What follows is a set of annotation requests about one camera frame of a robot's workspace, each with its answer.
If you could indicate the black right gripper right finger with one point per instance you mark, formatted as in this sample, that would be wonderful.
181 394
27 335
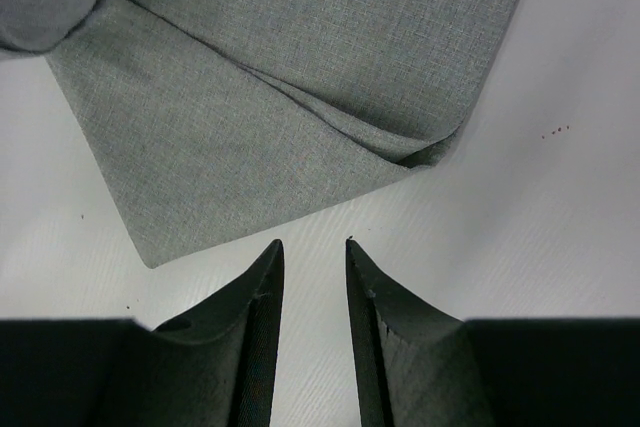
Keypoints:
414 364

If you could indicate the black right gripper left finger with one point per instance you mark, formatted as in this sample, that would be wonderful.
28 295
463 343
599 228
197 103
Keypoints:
212 365

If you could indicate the grey cloth napkin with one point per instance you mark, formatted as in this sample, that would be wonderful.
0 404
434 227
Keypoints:
211 120

